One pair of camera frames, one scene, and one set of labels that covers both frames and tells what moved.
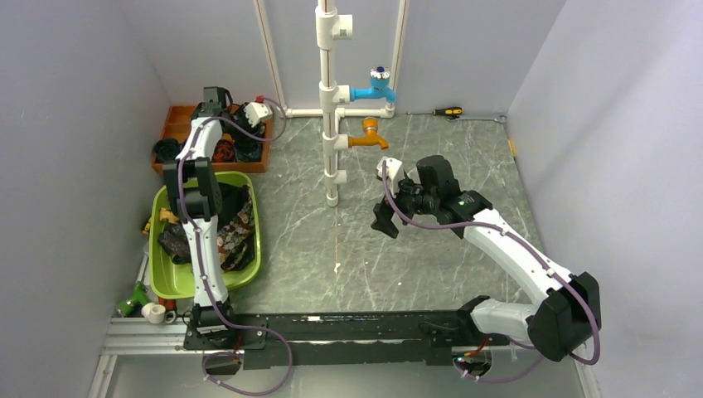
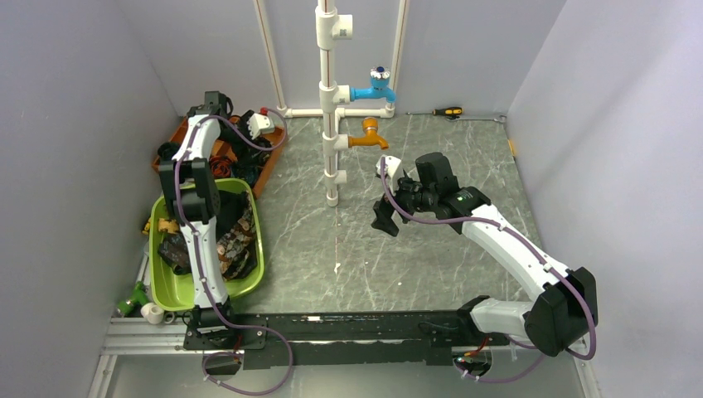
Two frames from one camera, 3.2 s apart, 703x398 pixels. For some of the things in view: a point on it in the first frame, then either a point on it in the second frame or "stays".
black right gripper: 384,211 stays
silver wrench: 501,119 stays
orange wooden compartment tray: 178,124 -> 220,148
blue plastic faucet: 380,88 stays
